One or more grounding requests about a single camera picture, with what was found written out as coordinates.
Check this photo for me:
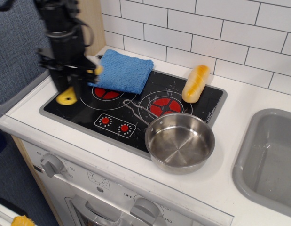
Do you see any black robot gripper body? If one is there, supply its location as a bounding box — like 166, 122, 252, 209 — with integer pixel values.
38, 28, 98, 81

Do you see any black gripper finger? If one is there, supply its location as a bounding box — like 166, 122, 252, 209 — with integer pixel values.
71, 73, 88, 98
50, 69, 69, 92

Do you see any yellow dish brush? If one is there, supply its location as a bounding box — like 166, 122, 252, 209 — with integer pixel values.
56, 56, 103, 105

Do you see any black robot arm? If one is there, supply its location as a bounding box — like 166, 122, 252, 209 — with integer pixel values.
34, 0, 100, 99

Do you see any blue folded cloth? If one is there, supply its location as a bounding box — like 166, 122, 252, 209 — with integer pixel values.
88, 49, 154, 94

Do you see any black toy stove top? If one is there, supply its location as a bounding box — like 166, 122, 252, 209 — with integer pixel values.
40, 70, 227, 158

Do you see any grey left oven knob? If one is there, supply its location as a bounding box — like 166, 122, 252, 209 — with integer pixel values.
40, 153, 64, 178

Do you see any grey oven knob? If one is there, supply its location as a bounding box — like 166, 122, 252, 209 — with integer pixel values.
130, 198, 160, 226
40, 153, 64, 178

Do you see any stainless steel saucepan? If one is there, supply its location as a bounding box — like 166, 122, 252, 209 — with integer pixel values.
127, 113, 215, 174

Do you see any toy bread loaf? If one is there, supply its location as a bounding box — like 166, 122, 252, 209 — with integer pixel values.
182, 65, 210, 104

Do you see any grey right oven knob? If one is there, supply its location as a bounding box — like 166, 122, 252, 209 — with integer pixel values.
130, 198, 160, 226

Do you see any yellow object bottom left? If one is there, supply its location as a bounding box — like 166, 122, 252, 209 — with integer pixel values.
11, 215, 35, 226

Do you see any grey sink basin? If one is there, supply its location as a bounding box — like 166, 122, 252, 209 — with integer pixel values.
233, 109, 291, 217

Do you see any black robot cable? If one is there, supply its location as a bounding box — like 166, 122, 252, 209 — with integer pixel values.
72, 16, 94, 48

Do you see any oven door with handle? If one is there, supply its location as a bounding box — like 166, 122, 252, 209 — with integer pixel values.
64, 194, 174, 226

